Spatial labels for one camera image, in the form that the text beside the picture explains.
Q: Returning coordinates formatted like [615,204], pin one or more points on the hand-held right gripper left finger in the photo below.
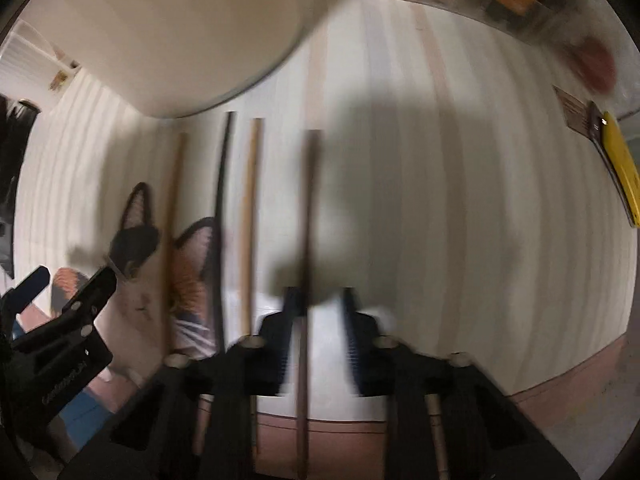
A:
[290,320]

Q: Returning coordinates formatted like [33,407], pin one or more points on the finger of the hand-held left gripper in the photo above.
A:
[92,295]
[27,287]

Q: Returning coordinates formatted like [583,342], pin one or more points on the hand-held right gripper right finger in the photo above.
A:
[352,330]

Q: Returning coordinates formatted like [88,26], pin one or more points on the cream ribbed utensil holder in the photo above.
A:
[165,35]

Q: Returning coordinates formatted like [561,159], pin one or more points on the black induction cooktop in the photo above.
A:
[9,185]

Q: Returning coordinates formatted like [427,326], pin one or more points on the striped cat tablecloth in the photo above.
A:
[450,220]

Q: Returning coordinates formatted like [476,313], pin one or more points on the cream electric kettle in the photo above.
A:
[30,60]

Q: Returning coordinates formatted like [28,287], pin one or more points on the brown card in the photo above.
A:
[572,110]

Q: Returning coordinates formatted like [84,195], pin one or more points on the red food in bag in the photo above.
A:
[597,62]

